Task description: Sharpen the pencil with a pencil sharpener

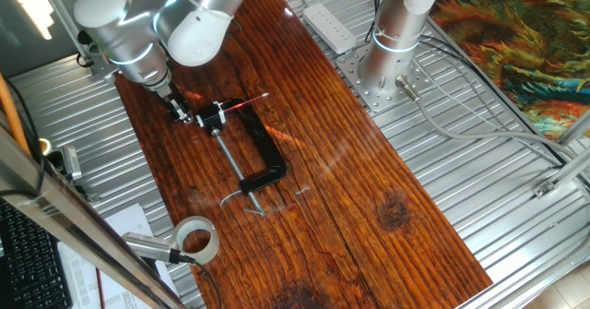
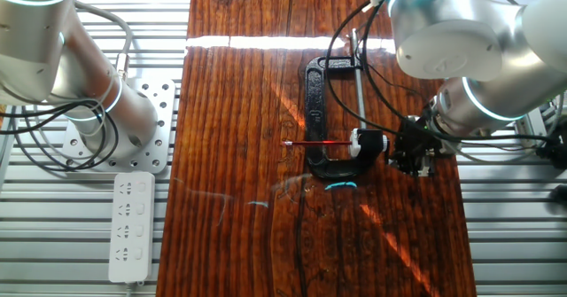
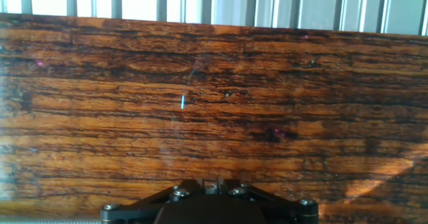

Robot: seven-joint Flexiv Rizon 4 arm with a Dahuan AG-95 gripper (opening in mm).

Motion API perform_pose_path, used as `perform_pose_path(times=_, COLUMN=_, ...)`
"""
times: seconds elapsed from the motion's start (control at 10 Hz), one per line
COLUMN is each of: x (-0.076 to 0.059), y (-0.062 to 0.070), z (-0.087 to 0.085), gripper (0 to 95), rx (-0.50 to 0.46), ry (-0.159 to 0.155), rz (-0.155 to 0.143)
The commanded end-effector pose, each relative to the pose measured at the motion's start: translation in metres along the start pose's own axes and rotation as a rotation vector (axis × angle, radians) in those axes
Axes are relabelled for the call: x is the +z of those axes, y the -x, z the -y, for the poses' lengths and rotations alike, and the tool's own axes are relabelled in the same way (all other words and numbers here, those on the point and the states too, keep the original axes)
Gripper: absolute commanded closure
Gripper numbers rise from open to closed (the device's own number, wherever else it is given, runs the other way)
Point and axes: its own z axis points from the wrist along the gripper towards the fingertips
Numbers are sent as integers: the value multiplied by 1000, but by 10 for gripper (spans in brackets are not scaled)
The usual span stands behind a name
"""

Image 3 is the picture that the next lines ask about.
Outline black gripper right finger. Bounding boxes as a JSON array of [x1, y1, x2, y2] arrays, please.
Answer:
[[211, 179, 319, 224]]

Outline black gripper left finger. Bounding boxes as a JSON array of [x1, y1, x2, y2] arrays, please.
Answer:
[[100, 179, 212, 224]]

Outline wooden board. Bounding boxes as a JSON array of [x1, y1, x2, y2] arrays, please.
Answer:
[[0, 12, 428, 224]]

